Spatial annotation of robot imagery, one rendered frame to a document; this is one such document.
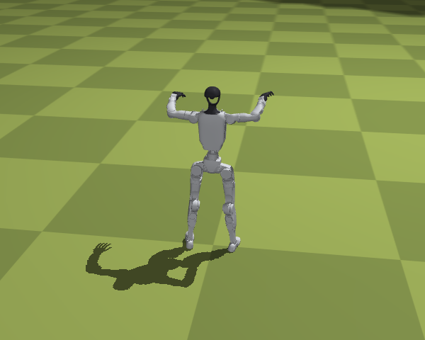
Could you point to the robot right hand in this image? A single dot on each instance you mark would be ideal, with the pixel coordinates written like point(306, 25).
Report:
point(267, 95)

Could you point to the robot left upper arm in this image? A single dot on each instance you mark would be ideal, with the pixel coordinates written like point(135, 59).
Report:
point(192, 116)

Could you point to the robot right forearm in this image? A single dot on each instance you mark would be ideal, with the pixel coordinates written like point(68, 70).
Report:
point(259, 107)

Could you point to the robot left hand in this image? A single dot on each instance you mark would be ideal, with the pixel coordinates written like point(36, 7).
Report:
point(179, 94)

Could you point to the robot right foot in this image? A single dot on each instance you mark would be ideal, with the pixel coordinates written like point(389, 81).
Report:
point(233, 246)

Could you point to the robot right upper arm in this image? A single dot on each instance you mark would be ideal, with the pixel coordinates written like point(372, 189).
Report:
point(241, 117)

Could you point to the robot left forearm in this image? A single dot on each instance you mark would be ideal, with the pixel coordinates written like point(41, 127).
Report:
point(171, 106)

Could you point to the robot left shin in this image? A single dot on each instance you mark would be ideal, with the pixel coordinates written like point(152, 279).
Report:
point(192, 217)

